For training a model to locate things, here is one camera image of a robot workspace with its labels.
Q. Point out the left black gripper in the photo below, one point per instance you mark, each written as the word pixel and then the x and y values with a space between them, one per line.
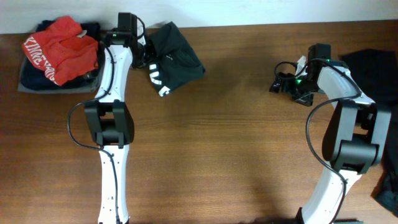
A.
pixel 152 55

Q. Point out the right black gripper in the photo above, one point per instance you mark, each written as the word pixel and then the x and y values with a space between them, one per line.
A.
pixel 288 78

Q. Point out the dark green t-shirt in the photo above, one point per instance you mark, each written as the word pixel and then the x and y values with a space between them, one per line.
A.
pixel 175 63

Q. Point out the black garment white logo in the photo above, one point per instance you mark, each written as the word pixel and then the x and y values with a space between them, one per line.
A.
pixel 375 72

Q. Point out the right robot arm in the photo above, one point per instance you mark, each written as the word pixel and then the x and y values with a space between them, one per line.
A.
pixel 354 139

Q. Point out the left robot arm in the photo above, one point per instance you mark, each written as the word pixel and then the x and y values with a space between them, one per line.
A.
pixel 109 120

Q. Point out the red folded shirt white lettering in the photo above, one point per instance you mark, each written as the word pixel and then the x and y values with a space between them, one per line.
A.
pixel 62 51

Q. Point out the navy folded garment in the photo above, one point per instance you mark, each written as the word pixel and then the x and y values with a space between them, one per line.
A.
pixel 34 79

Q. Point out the grey folded garment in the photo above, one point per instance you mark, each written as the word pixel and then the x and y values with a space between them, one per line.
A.
pixel 56 63

